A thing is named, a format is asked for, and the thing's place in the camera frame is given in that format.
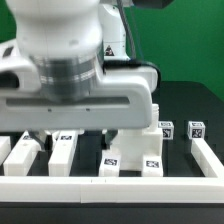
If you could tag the white U-shaped obstacle fence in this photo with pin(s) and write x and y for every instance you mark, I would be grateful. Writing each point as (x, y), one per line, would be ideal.
(209, 188)

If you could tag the white block at left edge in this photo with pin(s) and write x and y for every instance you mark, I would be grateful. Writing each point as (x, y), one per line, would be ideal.
(5, 148)

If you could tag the white tagged cube nut far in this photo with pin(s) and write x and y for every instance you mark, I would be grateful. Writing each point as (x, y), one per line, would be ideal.
(196, 129)

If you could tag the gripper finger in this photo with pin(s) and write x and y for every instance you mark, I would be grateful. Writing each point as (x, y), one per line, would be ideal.
(109, 136)
(44, 139)

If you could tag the white tagged cube nut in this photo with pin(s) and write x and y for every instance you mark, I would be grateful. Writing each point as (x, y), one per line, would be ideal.
(196, 129)
(167, 128)

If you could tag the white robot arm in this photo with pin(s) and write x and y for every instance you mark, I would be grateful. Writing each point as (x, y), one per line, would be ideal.
(53, 29)

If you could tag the white chair back frame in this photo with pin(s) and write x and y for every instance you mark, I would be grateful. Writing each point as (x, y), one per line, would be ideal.
(22, 156)

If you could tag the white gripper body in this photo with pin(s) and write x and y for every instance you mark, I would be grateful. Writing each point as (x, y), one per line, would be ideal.
(68, 94)

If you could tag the white chair seat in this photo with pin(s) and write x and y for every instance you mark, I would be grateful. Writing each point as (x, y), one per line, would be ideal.
(133, 144)

